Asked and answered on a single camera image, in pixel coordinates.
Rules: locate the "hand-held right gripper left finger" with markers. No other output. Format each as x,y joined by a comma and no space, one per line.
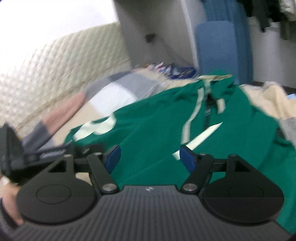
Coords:
113,158

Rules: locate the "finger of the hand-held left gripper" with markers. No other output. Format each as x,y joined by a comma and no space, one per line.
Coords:
90,148

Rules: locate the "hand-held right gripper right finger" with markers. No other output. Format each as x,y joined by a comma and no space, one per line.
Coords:
186,160

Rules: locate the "green hoodie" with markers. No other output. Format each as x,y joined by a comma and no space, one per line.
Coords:
150,120

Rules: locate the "person's left hand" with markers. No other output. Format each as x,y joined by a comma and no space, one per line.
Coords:
9,197

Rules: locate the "patchwork duvet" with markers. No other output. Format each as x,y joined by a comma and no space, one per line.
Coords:
111,92

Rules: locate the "beige quilted headboard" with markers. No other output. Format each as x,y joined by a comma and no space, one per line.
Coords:
57,69

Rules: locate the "group of small bottles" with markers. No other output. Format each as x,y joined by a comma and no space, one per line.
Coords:
170,69

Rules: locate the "blue padded board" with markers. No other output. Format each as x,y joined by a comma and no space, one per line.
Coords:
217,51

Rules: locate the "blue curtain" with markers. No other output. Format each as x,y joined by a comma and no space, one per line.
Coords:
235,23

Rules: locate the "grey striped garment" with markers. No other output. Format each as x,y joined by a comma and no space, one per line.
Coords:
288,31

